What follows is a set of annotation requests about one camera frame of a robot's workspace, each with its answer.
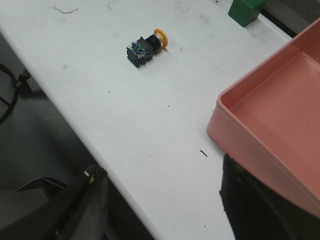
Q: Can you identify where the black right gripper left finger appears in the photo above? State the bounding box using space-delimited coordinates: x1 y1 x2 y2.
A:
0 165 108 240

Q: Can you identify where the pink plastic bin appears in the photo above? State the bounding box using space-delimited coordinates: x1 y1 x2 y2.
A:
206 20 320 217

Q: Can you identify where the green cube block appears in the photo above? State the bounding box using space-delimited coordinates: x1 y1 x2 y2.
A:
228 0 266 27

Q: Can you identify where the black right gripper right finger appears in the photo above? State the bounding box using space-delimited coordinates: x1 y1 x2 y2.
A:
219 154 320 240

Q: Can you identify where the yellow push button switch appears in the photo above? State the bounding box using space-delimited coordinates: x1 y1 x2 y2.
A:
126 28 169 68

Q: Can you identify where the table leg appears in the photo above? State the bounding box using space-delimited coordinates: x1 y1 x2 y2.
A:
16 68 32 96

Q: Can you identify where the black floor cable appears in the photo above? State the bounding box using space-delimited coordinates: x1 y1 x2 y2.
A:
0 63 20 123

